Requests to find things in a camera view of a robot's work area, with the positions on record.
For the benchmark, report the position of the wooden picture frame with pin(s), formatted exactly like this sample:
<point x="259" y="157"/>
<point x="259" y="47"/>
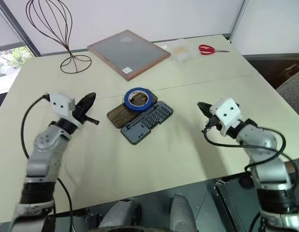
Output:
<point x="127" y="53"/>

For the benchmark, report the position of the black tool bit case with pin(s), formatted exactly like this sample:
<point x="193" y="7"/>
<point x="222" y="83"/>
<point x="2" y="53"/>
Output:
<point x="149" y="116"/>

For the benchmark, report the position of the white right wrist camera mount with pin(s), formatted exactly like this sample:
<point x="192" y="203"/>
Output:
<point x="227" y="111"/>

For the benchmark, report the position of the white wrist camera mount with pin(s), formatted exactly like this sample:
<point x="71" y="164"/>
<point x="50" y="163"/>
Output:
<point x="227" y="111"/>
<point x="61" y="102"/>

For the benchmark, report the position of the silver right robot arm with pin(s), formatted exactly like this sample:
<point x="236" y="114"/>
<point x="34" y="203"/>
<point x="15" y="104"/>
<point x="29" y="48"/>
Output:
<point x="260" y="145"/>

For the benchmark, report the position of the dark window frame bar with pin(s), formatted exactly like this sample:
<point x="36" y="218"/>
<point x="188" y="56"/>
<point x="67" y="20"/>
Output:
<point x="21" y="31"/>

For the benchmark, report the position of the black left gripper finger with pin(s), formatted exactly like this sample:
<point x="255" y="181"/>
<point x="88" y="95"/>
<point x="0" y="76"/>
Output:
<point x="87" y="98"/>
<point x="88" y="106"/>

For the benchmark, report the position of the black metal frame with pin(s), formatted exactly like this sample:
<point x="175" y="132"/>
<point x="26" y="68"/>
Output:
<point x="224" y="198"/>

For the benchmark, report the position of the dark brown low cabinet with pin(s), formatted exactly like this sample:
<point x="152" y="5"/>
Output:
<point x="273" y="67"/>

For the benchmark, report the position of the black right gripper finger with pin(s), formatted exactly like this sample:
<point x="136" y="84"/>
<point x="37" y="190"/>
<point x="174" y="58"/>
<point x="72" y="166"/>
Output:
<point x="205" y="105"/>
<point x="206" y="112"/>

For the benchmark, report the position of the grey rounded casing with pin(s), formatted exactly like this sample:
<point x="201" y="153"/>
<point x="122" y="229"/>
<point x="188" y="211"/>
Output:
<point x="182" y="212"/>
<point x="118" y="212"/>

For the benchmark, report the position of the blue tape roll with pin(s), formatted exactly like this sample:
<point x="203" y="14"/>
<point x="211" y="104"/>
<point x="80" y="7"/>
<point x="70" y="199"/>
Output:
<point x="126" y="101"/>

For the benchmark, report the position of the white partition post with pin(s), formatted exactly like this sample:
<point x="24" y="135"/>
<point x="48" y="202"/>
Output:
<point x="237" y="20"/>

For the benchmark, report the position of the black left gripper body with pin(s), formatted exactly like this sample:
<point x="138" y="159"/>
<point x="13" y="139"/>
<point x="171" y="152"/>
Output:
<point x="81" y="113"/>

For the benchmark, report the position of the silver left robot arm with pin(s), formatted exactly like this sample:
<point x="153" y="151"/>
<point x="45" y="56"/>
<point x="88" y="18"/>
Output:
<point x="43" y="149"/>

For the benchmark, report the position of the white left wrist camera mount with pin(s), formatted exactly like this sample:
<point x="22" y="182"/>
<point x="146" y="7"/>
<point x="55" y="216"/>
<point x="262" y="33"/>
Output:
<point x="61" y="102"/>

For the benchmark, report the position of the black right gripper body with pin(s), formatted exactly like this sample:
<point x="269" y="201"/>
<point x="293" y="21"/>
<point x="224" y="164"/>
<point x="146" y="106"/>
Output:
<point x="213" y="120"/>

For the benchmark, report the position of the black shoe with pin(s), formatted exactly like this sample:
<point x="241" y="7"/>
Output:
<point x="246" y="181"/>

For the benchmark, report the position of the clear plastic bag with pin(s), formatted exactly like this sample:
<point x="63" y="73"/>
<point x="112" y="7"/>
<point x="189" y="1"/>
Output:
<point x="182" y="53"/>

